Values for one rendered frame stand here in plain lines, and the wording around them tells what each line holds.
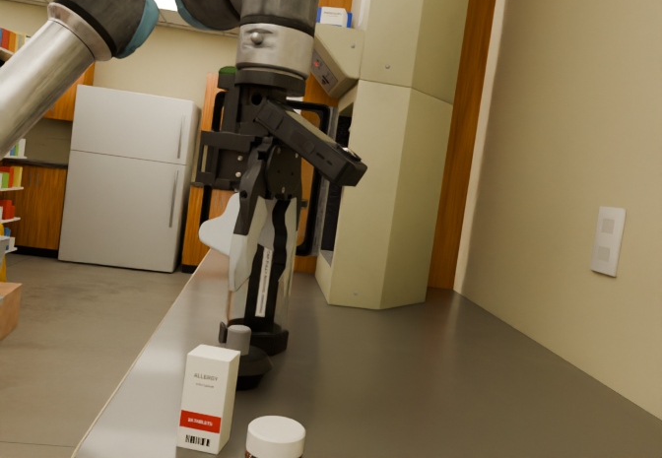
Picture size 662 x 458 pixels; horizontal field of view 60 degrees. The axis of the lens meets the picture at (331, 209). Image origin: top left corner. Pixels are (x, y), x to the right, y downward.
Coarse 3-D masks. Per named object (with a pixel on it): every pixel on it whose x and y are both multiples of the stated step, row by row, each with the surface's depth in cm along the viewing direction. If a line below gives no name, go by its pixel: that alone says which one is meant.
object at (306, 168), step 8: (304, 112) 149; (312, 112) 149; (312, 120) 149; (328, 128) 149; (304, 160) 150; (304, 168) 150; (312, 168) 150; (304, 176) 150; (304, 184) 150; (216, 192) 151; (224, 192) 151; (232, 192) 151; (304, 192) 150; (216, 200) 151; (224, 200) 151; (216, 208) 151; (224, 208) 151; (216, 216) 151; (304, 216) 150; (304, 224) 150; (304, 232) 150; (304, 256) 151
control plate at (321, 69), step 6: (312, 54) 131; (318, 54) 126; (312, 60) 136; (318, 60) 130; (312, 66) 141; (318, 66) 135; (324, 66) 129; (318, 72) 139; (324, 72) 133; (330, 72) 128; (318, 78) 144; (330, 78) 132; (324, 84) 143; (330, 84) 136
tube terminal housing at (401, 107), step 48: (384, 0) 118; (432, 0) 121; (384, 48) 118; (432, 48) 124; (384, 96) 119; (432, 96) 127; (384, 144) 120; (432, 144) 130; (384, 192) 120; (432, 192) 133; (336, 240) 121; (384, 240) 121; (432, 240) 136; (336, 288) 120; (384, 288) 122
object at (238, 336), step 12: (228, 336) 70; (240, 336) 69; (228, 348) 69; (240, 348) 69; (252, 348) 73; (240, 360) 67; (252, 360) 68; (264, 360) 69; (240, 372) 66; (252, 372) 67; (264, 372) 68; (240, 384) 67; (252, 384) 68
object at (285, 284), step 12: (288, 276) 83; (228, 288) 84; (240, 288) 81; (288, 288) 83; (228, 300) 83; (240, 300) 81; (288, 300) 84; (228, 312) 83; (240, 312) 81; (276, 312) 82; (228, 324) 82; (240, 324) 81; (276, 324) 82
